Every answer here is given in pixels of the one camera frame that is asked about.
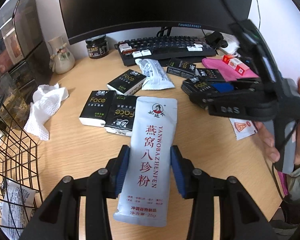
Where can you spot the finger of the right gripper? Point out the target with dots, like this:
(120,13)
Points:
(227,99)
(221,87)

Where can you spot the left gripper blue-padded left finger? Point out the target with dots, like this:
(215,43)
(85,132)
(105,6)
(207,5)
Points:
(117,169)

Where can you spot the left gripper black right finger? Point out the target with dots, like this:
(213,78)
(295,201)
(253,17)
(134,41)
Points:
(182,169)

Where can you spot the white Yanwo Bazhenfen sachet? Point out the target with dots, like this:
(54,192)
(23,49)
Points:
(146,189)

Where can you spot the white barcode snack packet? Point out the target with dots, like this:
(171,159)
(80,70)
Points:
(156,77)

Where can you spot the black Face tissue pack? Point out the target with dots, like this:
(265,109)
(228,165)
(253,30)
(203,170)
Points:
(195,85)

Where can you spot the pink desk mat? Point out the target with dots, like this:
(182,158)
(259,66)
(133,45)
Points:
(226,71)

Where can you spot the black tissue pack on desk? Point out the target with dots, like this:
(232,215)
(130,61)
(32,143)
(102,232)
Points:
(210,75)

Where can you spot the red cigarette box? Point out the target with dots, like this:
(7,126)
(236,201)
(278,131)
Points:
(236,64)

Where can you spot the white pizza-print sachet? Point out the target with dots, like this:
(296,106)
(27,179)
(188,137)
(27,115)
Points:
(242,128)

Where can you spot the black power adapter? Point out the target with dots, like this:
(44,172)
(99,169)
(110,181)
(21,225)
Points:
(216,40)

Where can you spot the black mechanical keyboard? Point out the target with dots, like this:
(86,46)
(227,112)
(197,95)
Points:
(163,48)

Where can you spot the crumpled white tissue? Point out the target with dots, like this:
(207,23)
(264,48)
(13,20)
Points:
(46,102)

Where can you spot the dark glass jar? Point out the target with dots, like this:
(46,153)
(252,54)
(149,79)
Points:
(97,47)

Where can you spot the small ceramic vase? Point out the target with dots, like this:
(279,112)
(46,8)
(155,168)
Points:
(61,59)

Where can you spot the dark drawer cabinet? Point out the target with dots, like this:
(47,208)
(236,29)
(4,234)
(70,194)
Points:
(24,56)

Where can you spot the black curved monitor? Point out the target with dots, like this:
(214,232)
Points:
(84,19)

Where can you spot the black wire basket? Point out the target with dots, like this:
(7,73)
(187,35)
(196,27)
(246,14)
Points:
(18,157)

